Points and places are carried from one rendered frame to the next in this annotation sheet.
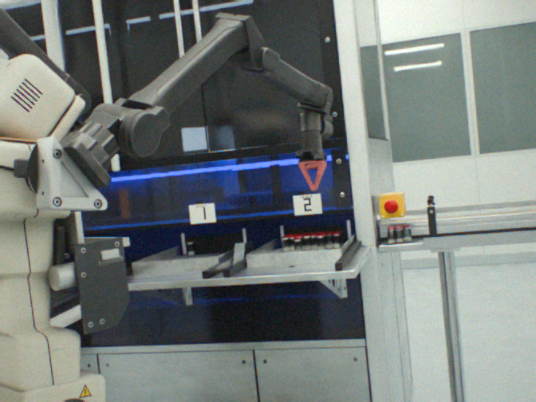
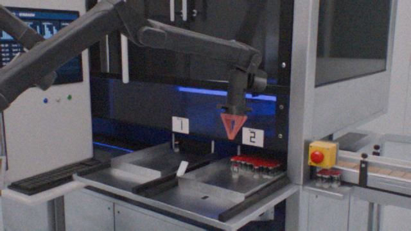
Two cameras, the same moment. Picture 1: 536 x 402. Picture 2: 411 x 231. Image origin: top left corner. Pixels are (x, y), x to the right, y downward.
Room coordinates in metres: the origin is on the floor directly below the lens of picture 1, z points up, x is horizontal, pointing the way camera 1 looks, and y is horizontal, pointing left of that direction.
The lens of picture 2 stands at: (0.54, -0.52, 1.38)
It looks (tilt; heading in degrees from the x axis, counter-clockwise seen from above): 11 degrees down; 23
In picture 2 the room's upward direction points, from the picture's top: straight up
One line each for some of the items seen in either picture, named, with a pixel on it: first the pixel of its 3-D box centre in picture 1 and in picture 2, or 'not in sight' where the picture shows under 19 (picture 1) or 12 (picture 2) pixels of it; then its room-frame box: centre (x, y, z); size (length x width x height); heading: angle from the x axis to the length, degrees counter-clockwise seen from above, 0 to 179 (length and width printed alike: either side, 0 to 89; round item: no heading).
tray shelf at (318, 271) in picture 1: (244, 266); (187, 178); (1.87, 0.09, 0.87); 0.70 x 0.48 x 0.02; 75
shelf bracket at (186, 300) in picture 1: (165, 296); not in sight; (1.93, 0.33, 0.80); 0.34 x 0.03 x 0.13; 165
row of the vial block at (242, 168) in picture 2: (311, 242); (252, 167); (1.98, -0.12, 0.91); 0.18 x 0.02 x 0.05; 75
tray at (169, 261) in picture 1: (196, 256); (166, 158); (1.99, 0.23, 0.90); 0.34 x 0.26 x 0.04; 165
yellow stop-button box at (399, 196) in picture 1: (392, 205); (323, 153); (1.95, -0.37, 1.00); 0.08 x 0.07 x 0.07; 165
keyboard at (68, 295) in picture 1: (52, 304); (62, 174); (1.87, 0.64, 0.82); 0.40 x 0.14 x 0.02; 168
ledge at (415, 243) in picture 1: (402, 244); (330, 187); (1.98, -0.39, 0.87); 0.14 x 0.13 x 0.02; 165
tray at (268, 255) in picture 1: (305, 249); (238, 176); (1.90, -0.09, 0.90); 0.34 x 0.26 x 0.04; 165
